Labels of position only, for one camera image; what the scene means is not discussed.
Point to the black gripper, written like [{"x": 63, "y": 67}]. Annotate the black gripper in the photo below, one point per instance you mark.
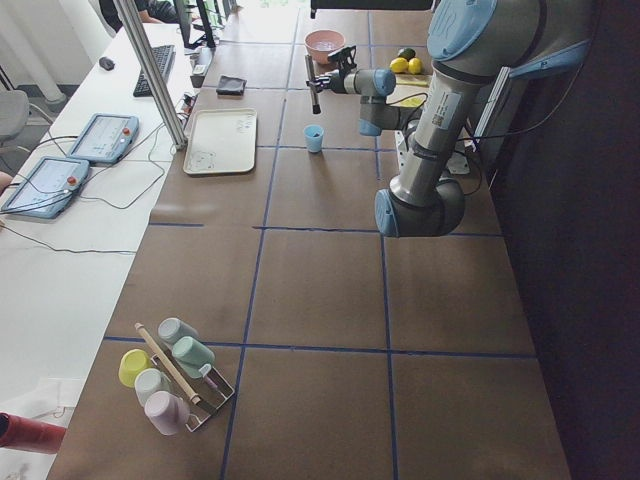
[{"x": 335, "y": 81}]

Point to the steel muddler black tip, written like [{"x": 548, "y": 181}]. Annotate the steel muddler black tip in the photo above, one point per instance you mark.
[{"x": 312, "y": 85}]

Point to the light blue plastic cup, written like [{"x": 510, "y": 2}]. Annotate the light blue plastic cup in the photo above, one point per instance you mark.
[{"x": 313, "y": 135}]

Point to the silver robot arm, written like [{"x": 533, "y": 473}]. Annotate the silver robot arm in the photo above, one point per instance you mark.
[{"x": 469, "y": 42}]

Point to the grey cup on rack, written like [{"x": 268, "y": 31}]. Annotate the grey cup on rack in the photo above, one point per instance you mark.
[{"x": 172, "y": 329}]

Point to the green cup on rack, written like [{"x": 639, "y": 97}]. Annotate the green cup on rack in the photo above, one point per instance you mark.
[{"x": 191, "y": 355}]

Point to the yellow cup on rack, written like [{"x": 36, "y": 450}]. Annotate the yellow cup on rack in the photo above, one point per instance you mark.
[{"x": 132, "y": 363}]

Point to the pale white cup on rack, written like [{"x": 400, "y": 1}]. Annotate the pale white cup on rack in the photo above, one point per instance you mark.
[{"x": 150, "y": 381}]

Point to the pink cup on rack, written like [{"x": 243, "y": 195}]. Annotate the pink cup on rack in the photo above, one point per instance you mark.
[{"x": 167, "y": 412}]

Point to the pink bowl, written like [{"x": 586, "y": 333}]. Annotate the pink bowl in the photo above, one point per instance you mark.
[{"x": 321, "y": 43}]

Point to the yellow lemon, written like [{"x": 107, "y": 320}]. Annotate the yellow lemon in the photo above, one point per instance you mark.
[
  {"x": 415, "y": 66},
  {"x": 399, "y": 65}
]

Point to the folded grey cloth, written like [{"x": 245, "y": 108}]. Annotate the folded grey cloth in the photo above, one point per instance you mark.
[{"x": 229, "y": 86}]

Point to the green avocado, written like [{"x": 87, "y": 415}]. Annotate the green avocado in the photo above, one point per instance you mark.
[{"x": 406, "y": 53}]

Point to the cream bear serving tray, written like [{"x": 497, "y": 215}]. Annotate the cream bear serving tray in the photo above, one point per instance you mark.
[{"x": 222, "y": 141}]

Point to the black computer mouse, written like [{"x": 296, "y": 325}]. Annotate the black computer mouse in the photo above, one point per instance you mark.
[{"x": 106, "y": 63}]

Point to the far teach pendant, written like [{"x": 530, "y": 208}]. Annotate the far teach pendant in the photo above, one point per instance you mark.
[{"x": 105, "y": 139}]

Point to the teach pendant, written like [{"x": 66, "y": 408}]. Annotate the teach pendant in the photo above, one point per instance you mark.
[
  {"x": 48, "y": 189},
  {"x": 105, "y": 139}
]

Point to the near teach pendant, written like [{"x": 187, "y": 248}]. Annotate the near teach pendant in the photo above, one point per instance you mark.
[{"x": 48, "y": 189}]

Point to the red bottle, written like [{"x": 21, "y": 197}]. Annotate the red bottle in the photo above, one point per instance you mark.
[{"x": 24, "y": 434}]

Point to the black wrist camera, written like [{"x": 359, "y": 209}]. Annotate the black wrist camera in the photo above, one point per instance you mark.
[{"x": 344, "y": 58}]

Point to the white camera mast base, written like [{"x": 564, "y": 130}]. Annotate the white camera mast base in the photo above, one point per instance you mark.
[{"x": 458, "y": 163}]

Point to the aluminium frame post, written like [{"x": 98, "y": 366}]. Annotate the aluminium frame post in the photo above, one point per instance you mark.
[{"x": 135, "y": 31}]

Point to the white wire cup rack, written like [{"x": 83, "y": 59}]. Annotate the white wire cup rack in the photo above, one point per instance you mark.
[{"x": 215, "y": 392}]

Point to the wooden rack handle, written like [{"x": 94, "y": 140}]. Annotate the wooden rack handle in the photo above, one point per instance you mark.
[{"x": 191, "y": 394}]

